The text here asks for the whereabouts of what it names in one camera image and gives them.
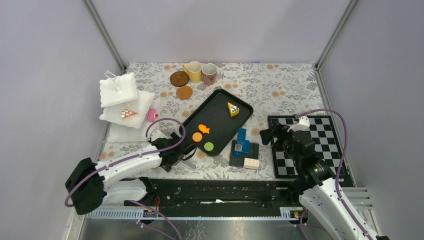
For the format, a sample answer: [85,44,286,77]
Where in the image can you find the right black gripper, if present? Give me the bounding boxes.
[258,121,301,165]

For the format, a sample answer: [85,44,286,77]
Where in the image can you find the silver tongs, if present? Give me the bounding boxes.
[182,159,196,170]

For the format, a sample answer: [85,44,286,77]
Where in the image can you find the orange round biscuit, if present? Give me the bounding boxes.
[192,132,203,143]

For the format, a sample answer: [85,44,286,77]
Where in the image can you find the pink square cake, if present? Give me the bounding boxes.
[146,108,159,123]

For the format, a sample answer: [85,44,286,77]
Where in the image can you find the orange fish biscuit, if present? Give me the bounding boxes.
[198,124,210,134]

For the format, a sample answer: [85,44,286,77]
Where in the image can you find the yellow cake slice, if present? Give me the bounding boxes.
[227,102,240,117]

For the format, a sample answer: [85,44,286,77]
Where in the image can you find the white strawberry cake slice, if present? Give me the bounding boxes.
[121,108,140,122]

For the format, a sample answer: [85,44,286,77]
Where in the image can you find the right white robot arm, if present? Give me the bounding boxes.
[259,117,388,240]

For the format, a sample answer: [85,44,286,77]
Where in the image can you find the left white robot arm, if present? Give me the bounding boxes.
[65,129,196,215]

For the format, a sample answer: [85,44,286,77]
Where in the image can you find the blue lego block stack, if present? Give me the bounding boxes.
[233,128,250,157]

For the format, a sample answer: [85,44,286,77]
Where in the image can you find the beige lego brick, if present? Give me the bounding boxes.
[242,157,260,170]

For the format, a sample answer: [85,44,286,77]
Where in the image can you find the green round cookie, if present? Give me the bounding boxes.
[203,142,214,152]

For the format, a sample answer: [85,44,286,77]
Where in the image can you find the black white checkerboard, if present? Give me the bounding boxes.
[272,115,342,179]

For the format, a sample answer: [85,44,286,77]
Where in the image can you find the black lego baseplate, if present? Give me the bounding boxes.
[228,140,259,168]

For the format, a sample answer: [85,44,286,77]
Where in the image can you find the black serving tray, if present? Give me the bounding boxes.
[183,89,254,157]

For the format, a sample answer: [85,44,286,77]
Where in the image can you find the white tiered dessert stand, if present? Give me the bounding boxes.
[99,70,162,143]

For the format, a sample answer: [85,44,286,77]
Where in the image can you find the light brown round coaster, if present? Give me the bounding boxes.
[176,85,193,100]

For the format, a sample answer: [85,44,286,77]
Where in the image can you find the dark brown round coaster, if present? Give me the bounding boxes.
[170,71,190,87]

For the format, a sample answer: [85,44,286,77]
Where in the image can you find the yellow mug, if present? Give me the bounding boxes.
[182,61,203,84]

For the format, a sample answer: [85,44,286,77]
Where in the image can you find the pink patterned mug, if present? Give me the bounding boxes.
[201,63,218,86]

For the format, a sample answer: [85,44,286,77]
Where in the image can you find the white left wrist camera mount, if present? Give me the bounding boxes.
[148,128,168,142]

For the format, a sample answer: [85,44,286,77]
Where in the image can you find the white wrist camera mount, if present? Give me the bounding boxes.
[287,116,310,132]
[148,128,168,142]

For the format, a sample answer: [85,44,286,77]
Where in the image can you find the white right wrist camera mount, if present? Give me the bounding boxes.
[287,116,310,132]

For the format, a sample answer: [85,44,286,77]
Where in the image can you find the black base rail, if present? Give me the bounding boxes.
[139,177,303,218]

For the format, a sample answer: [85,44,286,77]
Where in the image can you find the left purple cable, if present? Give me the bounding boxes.
[64,117,187,208]

